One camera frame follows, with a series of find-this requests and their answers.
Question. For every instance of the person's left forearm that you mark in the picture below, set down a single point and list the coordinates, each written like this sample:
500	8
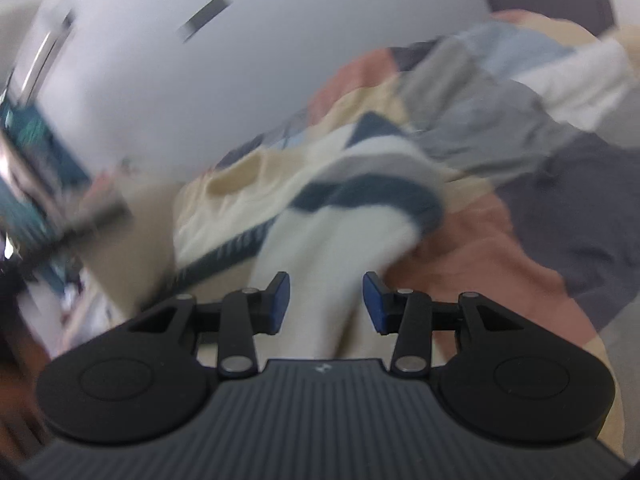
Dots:
20	400

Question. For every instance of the cream striped fleece garment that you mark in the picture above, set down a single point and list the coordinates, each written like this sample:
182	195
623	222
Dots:
330	240

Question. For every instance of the teal curtain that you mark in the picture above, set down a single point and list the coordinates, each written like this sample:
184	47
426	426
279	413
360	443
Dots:
40	160

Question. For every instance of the grey wall switch panel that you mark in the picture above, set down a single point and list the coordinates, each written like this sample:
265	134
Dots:
205	17

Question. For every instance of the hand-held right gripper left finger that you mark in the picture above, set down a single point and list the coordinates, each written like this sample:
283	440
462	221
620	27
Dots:
281	305

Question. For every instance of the patchwork quilt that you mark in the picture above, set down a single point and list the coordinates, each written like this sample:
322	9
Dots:
525	185

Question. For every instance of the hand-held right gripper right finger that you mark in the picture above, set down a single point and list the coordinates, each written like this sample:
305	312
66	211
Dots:
372	305

